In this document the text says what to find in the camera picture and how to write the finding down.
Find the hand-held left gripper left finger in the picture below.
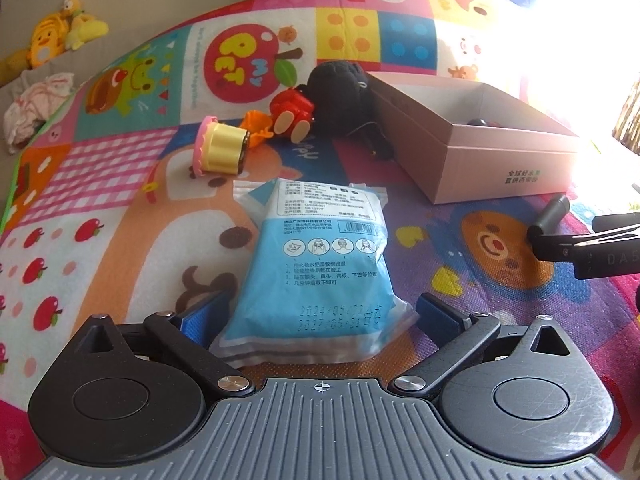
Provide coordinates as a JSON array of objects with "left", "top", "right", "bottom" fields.
[{"left": 65, "top": 292, "right": 256, "bottom": 396}]

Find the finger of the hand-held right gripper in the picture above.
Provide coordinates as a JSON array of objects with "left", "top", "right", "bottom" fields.
[
  {"left": 592, "top": 212, "right": 640, "bottom": 233},
  {"left": 527, "top": 195, "right": 640, "bottom": 261}
]

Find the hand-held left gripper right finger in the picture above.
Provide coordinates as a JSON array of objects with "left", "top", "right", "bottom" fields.
[{"left": 392, "top": 294, "right": 578, "bottom": 395}]

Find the pink cardboard box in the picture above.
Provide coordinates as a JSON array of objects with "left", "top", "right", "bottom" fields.
[{"left": 367, "top": 71, "right": 582, "bottom": 205}]

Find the blue face mask packet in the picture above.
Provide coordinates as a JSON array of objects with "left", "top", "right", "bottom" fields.
[{"left": 209, "top": 177, "right": 418, "bottom": 372}]

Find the yellow and pink cake toy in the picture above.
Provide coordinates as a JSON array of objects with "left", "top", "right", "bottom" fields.
[{"left": 191, "top": 116, "right": 251, "bottom": 177}]

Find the orange plastic toy piece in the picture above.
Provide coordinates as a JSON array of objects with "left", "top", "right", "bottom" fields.
[{"left": 239, "top": 110, "right": 275, "bottom": 148}]

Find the red toy figure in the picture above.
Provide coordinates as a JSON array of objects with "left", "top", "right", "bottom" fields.
[{"left": 269, "top": 87, "right": 317, "bottom": 142}]

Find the black plush toy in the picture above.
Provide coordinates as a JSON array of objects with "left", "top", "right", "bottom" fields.
[{"left": 304, "top": 60, "right": 396, "bottom": 160}]

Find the colourful cartoon play mat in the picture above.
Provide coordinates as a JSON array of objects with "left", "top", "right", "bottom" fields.
[{"left": 0, "top": 0, "right": 640, "bottom": 480}]

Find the pink and white cloth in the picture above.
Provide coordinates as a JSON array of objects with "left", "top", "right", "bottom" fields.
[{"left": 4, "top": 72, "right": 76, "bottom": 153}]

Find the yellow dog plush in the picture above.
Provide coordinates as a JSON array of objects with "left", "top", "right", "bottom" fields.
[{"left": 61, "top": 0, "right": 110, "bottom": 51}]

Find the yellow duck plush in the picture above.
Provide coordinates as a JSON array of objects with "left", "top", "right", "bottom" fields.
[{"left": 29, "top": 15, "right": 68, "bottom": 68}]

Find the long yellow plush pillow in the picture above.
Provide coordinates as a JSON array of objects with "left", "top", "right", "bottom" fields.
[{"left": 0, "top": 50, "right": 31, "bottom": 78}]

